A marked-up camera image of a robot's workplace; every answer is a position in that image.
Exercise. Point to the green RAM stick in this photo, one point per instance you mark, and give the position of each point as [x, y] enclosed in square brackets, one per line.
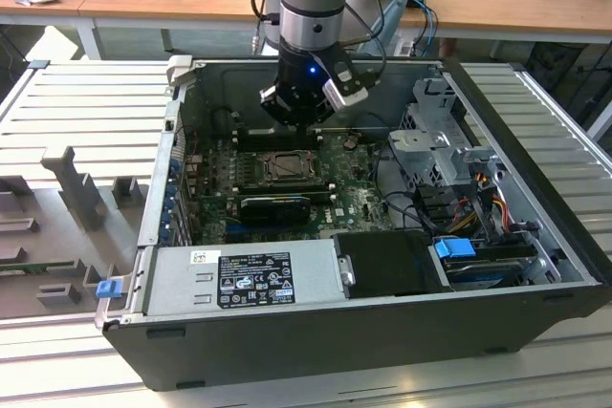
[28, 267]

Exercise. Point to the round coin battery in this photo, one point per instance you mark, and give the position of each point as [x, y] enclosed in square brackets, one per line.
[350, 142]

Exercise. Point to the pale blue teach pendant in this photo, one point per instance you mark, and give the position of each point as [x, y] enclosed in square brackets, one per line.
[394, 21]

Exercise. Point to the black graphics card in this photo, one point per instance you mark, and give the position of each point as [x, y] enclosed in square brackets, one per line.
[272, 211]

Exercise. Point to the black open PC case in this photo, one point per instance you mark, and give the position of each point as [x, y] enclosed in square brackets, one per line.
[334, 346]

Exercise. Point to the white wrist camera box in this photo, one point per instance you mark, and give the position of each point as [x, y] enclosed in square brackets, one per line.
[337, 95]

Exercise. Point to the CPU socket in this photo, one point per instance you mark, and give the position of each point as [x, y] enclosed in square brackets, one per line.
[266, 178]

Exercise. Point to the grey power supply unit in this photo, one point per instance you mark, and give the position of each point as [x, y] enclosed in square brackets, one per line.
[181, 284]

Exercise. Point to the green motherboard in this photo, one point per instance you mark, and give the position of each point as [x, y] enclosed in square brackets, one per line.
[354, 202]

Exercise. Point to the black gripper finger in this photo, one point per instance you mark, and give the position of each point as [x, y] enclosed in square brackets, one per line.
[282, 107]
[319, 112]

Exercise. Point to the blue case latch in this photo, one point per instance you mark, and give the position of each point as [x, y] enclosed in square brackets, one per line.
[108, 289]

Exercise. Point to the blue disk carrier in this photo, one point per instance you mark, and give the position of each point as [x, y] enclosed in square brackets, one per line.
[454, 248]

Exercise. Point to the black RAM slot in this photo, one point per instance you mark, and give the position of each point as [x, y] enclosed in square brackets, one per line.
[268, 143]
[268, 134]

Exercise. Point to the silver metal disk bay cage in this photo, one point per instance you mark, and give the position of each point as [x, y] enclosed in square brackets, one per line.
[421, 150]

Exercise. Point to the grey parts rack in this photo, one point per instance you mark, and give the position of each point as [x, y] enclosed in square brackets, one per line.
[62, 217]

